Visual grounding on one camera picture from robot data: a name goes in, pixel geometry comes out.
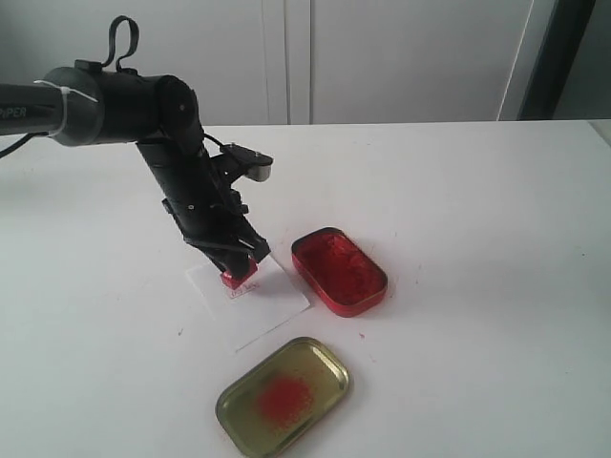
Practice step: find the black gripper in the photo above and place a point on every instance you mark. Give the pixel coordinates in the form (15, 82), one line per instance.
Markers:
(209, 213)

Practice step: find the red rubber stamp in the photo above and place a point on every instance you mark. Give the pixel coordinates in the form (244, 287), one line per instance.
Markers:
(233, 282)

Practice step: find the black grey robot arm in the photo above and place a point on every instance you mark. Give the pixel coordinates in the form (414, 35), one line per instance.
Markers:
(80, 106)

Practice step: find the red ink pad tin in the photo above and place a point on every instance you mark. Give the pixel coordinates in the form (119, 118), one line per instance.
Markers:
(343, 276)

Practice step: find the white paper sheet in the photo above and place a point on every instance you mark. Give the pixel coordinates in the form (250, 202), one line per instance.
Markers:
(267, 300)

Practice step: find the gold tin lid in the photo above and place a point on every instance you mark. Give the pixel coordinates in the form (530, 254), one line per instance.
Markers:
(277, 401)

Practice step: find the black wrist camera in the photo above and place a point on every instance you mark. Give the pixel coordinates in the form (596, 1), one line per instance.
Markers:
(238, 161)

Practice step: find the dark door frame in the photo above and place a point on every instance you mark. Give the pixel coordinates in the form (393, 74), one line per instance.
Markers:
(571, 75)

